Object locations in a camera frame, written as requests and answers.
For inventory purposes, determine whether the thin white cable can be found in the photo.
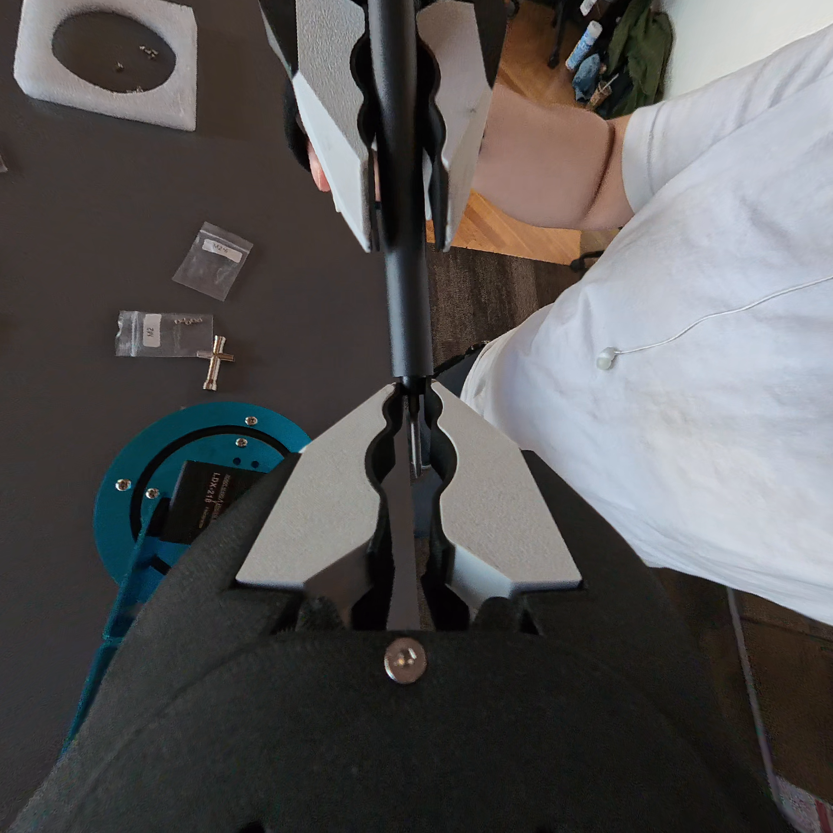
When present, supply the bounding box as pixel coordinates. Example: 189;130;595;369
725;586;786;790

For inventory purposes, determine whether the white blue bottle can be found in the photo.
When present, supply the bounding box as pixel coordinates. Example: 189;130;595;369
564;19;604;72

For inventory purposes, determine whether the white foam block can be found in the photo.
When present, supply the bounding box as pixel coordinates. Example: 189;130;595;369
13;0;199;132

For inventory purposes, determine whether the person's right forearm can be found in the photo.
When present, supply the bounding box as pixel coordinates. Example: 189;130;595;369
470;98;636;233

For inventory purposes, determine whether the black screwdriver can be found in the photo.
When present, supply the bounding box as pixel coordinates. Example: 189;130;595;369
363;0;436;479

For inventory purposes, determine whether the dark grey desk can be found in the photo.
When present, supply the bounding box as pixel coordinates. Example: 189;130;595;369
0;0;391;782

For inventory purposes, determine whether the clear labelled zip bag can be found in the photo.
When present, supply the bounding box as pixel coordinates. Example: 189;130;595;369
172;220;255;302
115;310;215;358

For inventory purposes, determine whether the blue toy robot arm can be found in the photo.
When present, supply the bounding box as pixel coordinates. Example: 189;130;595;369
62;401;315;756

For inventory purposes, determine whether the metal cross wrench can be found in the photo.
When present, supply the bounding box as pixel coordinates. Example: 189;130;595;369
197;335;237;392

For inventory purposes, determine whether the white earphone cable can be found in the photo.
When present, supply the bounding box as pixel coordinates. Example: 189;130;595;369
595;275;833;374

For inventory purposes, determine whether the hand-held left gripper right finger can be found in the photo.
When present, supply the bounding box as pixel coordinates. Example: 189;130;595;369
426;380;583;609

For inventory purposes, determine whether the green cloth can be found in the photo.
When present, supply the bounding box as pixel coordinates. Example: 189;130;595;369
571;0;676;120

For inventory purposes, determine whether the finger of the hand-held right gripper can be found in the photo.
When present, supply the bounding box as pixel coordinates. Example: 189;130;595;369
259;0;382;255
415;0;510;255

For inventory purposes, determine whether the person's right hand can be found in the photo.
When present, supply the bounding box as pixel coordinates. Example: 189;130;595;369
305;138;337;194

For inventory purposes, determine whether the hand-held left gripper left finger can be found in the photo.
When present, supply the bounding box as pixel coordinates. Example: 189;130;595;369
234;381;399;630

